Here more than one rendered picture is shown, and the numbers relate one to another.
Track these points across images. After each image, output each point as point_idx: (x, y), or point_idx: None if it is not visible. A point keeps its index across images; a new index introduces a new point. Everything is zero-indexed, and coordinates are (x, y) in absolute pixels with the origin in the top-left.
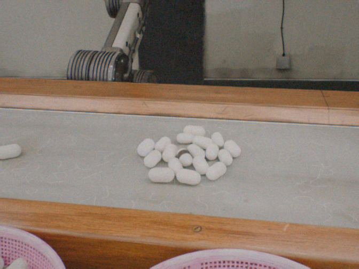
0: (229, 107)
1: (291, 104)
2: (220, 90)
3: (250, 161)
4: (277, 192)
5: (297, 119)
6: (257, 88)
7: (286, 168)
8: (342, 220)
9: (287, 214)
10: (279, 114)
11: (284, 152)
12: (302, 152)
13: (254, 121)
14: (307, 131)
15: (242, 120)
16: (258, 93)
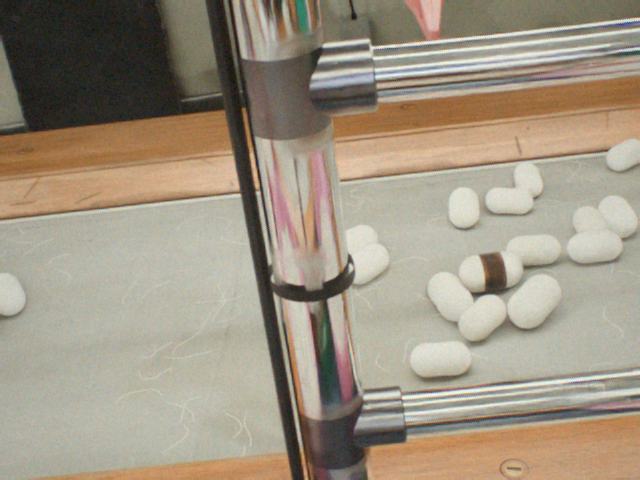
0: (42, 184)
1: (192, 151)
2: (33, 143)
3: (50, 318)
4: (82, 391)
5: (205, 186)
6: (128, 122)
7: (131, 321)
8: (212, 438)
9: (82, 448)
10: (161, 182)
11: (143, 280)
12: (188, 271)
13: (102, 210)
14: (222, 214)
15: (74, 211)
16: (125, 135)
